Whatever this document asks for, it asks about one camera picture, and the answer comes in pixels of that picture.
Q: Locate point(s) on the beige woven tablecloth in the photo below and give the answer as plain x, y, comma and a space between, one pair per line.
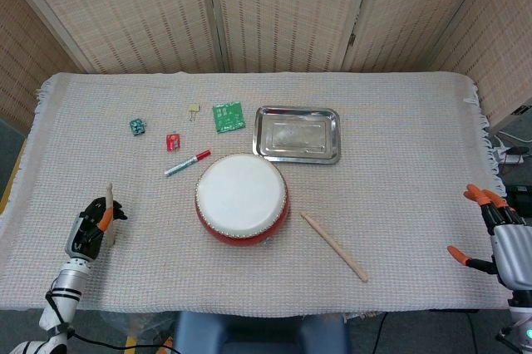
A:
374, 225

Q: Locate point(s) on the large green circuit board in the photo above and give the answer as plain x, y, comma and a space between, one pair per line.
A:
228, 117

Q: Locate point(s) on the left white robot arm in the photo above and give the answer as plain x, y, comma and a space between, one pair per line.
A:
68, 283

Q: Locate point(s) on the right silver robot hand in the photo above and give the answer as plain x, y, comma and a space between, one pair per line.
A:
513, 250

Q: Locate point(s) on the white power strip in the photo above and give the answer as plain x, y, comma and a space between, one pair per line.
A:
513, 158

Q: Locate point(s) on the black box device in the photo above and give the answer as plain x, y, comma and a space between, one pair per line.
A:
519, 196

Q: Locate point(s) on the small red drum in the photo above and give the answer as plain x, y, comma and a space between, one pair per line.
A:
241, 196

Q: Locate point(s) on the woven folding screen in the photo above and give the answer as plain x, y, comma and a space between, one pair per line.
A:
124, 17

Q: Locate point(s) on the small green electronic module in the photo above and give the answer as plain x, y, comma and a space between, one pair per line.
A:
137, 126

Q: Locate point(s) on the clear plastic bag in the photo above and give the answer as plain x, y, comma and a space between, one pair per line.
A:
141, 325

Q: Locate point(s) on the small red electronic module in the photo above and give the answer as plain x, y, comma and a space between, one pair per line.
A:
173, 141

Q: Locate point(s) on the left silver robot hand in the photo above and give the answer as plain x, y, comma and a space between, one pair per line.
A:
81, 239

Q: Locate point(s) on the yellow binder clip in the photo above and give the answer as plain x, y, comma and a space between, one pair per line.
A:
193, 108

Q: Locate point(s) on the stainless steel tray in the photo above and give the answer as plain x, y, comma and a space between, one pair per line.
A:
297, 136

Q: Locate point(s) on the red capped marker pen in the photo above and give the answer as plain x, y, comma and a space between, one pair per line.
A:
183, 165

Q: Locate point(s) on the wooden drumstick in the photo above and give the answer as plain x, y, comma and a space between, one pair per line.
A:
334, 246
109, 194

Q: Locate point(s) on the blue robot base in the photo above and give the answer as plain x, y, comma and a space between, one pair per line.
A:
257, 337

